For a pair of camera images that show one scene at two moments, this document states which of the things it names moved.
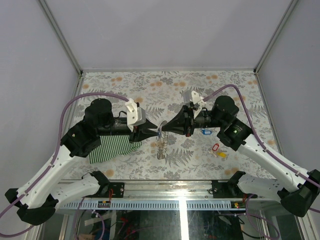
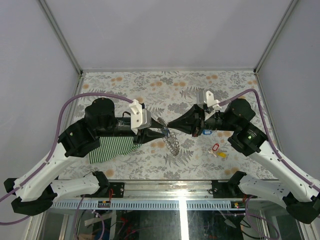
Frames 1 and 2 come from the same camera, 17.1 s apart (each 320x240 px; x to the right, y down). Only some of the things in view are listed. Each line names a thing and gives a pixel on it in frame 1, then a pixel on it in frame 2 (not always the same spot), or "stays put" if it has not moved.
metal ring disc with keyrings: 162,144 -> 170,140
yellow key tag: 221,154 stays put
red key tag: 217,147 stays put
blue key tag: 206,132 stays put
